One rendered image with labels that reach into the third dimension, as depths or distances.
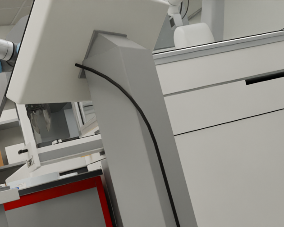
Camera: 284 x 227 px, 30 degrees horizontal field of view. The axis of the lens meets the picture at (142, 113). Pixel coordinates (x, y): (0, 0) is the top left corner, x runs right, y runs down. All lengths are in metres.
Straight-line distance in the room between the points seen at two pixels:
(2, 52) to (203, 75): 0.76
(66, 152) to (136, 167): 0.91
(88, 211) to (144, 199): 1.15
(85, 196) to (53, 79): 1.19
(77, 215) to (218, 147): 0.79
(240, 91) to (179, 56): 0.26
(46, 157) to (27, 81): 0.95
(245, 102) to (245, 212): 0.39
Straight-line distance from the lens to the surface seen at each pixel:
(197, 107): 1.90
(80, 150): 2.18
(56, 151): 2.16
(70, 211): 2.41
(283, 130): 2.05
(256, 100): 2.01
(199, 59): 1.95
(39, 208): 2.39
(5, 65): 2.20
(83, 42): 1.34
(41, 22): 1.21
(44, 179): 2.51
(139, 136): 1.27
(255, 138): 1.98
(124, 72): 1.29
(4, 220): 1.88
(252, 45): 2.06
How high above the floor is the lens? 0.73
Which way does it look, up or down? 5 degrees up
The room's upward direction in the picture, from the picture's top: 15 degrees counter-clockwise
